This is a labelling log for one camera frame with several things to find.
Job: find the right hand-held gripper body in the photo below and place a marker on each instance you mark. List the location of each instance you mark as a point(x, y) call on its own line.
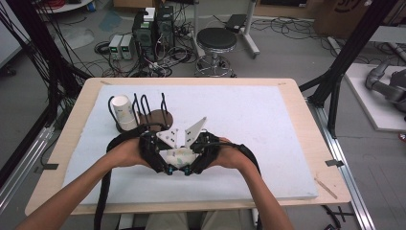
point(207, 145)

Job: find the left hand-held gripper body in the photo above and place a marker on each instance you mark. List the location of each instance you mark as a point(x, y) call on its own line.
point(151, 145)

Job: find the person's left hand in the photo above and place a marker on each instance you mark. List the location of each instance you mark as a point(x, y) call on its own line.
point(130, 155)

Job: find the person's right hand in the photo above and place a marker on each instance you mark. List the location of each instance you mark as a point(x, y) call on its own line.
point(230, 158)

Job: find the white foam mat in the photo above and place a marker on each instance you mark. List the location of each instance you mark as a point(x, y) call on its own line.
point(249, 111)

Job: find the person's left leg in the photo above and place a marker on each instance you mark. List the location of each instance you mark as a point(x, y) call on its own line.
point(167, 222)

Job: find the person's leg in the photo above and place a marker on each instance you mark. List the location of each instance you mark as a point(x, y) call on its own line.
point(223, 220)
point(167, 222)

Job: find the person's right leg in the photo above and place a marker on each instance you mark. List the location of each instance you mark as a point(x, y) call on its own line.
point(223, 220)

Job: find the white table leg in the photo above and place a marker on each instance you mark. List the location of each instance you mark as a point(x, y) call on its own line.
point(254, 215)
point(126, 222)

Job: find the grey bench power supply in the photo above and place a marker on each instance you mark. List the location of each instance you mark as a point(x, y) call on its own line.
point(115, 47)
point(127, 47)

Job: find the black tape piece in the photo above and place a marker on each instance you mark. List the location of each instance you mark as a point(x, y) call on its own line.
point(334, 163)
point(50, 166)

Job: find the light wooden table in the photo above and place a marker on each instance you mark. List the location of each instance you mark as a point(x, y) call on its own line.
point(306, 105)

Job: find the black computer tower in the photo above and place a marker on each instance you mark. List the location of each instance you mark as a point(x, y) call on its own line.
point(165, 28)
point(144, 38)

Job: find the black round stool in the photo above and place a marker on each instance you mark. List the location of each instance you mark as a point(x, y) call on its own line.
point(217, 38)

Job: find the thin wooden stick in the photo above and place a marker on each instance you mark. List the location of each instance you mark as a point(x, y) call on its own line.
point(325, 188)

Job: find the black flat device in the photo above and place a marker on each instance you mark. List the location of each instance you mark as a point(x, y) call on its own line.
point(236, 22)

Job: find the white box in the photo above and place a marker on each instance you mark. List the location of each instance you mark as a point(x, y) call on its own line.
point(149, 14)

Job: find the white round table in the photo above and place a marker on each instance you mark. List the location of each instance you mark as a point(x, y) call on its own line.
point(68, 6)

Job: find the white board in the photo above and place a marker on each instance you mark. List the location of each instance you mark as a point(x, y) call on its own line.
point(373, 111)

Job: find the brown cardboard box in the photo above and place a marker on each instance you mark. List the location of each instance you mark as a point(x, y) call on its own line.
point(344, 19)

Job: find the aluminium rail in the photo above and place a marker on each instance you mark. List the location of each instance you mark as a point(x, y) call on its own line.
point(348, 179)
point(25, 166)

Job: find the black metal frame post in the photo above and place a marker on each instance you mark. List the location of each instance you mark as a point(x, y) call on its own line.
point(38, 48)
point(351, 44)

